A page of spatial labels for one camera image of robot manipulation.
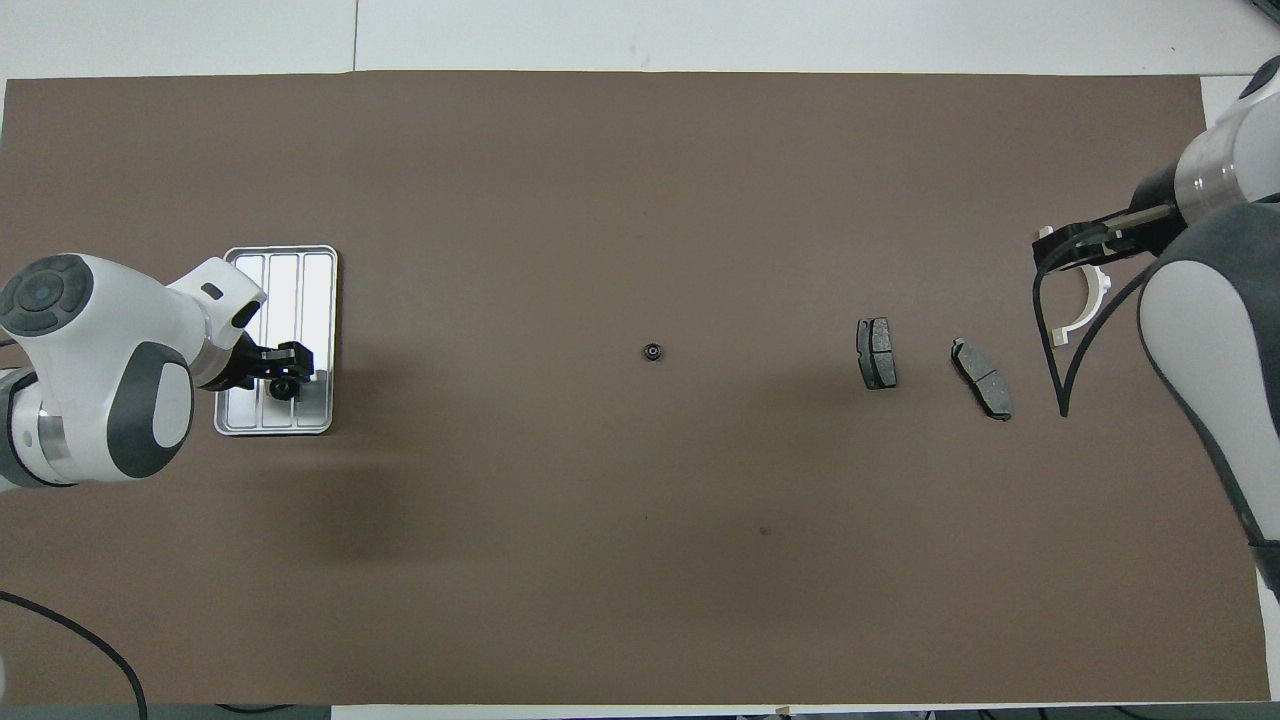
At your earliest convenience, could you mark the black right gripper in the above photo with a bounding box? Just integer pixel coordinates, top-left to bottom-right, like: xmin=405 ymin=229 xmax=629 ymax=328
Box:
xmin=1033 ymin=163 xmax=1193 ymax=273

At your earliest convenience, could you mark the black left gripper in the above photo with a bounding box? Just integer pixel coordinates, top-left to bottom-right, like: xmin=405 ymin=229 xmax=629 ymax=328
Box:
xmin=214 ymin=326 xmax=318 ymax=394

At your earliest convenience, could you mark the silver metal tray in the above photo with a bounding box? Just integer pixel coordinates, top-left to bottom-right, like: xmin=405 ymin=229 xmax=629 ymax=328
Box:
xmin=213 ymin=245 xmax=339 ymax=437

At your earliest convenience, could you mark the long dark brake pad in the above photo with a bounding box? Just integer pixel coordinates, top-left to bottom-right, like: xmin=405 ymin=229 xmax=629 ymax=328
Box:
xmin=950 ymin=338 xmax=1013 ymax=422

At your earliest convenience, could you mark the short dark brake pad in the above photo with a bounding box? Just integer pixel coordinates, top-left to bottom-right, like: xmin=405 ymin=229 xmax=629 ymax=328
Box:
xmin=856 ymin=317 xmax=898 ymax=391

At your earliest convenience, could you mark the brown table mat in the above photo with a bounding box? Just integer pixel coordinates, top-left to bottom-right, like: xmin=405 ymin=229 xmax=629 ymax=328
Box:
xmin=0 ymin=70 xmax=1271 ymax=707

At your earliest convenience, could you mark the white curved plastic bracket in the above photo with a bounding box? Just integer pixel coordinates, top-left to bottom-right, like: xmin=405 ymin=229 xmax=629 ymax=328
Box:
xmin=1037 ymin=226 xmax=1113 ymax=348

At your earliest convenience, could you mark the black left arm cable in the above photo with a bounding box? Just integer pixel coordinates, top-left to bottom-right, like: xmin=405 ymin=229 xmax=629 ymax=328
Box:
xmin=0 ymin=589 xmax=150 ymax=720

